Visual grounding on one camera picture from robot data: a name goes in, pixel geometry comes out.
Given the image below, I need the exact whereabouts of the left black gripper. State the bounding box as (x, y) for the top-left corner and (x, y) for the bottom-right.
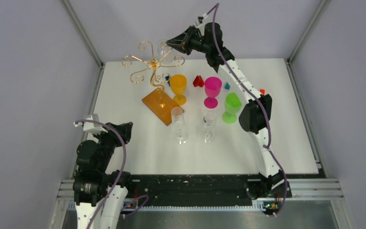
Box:
(93, 121), (133, 171)

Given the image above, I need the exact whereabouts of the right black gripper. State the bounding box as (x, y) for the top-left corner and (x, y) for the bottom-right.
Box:
(166, 26), (211, 56)

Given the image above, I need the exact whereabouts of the clear short wine glass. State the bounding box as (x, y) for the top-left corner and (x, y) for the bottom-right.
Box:
(157, 38), (173, 65)

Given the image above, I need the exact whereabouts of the green plastic goblet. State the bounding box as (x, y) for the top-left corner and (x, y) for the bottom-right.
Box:
(222, 92), (242, 124)

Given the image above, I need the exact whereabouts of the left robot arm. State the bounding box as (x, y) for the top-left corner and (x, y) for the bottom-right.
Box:
(72, 119), (134, 229)

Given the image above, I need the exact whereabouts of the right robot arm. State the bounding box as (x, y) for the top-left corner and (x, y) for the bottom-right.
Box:
(166, 22), (289, 199)

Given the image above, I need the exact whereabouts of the clear tall flute glass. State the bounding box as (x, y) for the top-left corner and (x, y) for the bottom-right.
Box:
(171, 107), (188, 145)

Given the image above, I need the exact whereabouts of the clear stemmed wine glass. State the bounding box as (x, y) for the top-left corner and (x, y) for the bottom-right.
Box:
(201, 111), (217, 143)

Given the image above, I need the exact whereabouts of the orange plastic goblet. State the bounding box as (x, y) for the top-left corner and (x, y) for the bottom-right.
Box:
(169, 74), (187, 106)

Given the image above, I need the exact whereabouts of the red block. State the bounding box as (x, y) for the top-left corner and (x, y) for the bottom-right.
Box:
(193, 75), (204, 87)

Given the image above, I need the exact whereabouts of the pink plastic goblet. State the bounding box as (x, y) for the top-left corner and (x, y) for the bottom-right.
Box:
(204, 76), (222, 109)

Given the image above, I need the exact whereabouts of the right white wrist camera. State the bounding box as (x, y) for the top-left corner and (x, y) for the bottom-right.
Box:
(195, 14), (208, 28)

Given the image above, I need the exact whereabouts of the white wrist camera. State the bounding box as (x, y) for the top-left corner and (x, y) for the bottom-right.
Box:
(73, 114), (108, 135)
(195, 14), (208, 28)

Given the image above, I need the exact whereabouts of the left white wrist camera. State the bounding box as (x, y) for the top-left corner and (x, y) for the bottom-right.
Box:
(73, 114), (108, 135)

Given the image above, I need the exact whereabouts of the gold wire wine glass rack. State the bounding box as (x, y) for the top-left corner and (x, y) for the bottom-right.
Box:
(121, 41), (185, 126)

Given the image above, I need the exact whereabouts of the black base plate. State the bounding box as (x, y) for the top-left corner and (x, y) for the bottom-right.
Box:
(126, 175), (292, 207)

